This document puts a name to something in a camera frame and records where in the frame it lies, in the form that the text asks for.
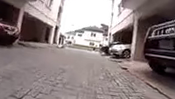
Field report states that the silver parked car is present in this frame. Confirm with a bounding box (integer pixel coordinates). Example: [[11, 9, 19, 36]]
[[107, 40, 133, 60]]

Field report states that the beige multi-storey building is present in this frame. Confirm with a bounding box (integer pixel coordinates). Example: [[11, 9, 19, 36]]
[[0, 0, 73, 48]]

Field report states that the grey concrete driveway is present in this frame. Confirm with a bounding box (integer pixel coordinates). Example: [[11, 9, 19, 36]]
[[113, 58, 175, 99]]

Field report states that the white building with carport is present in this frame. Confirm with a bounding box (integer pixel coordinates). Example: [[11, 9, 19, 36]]
[[98, 0, 175, 68]]

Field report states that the black off-road vehicle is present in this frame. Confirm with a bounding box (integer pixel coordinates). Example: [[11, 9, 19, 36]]
[[139, 6, 175, 76]]

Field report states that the white house with dark roof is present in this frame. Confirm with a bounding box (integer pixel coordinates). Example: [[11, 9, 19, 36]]
[[63, 21, 111, 52]]

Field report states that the grey brick paved road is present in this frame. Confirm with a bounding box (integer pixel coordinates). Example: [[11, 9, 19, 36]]
[[0, 36, 175, 99]]

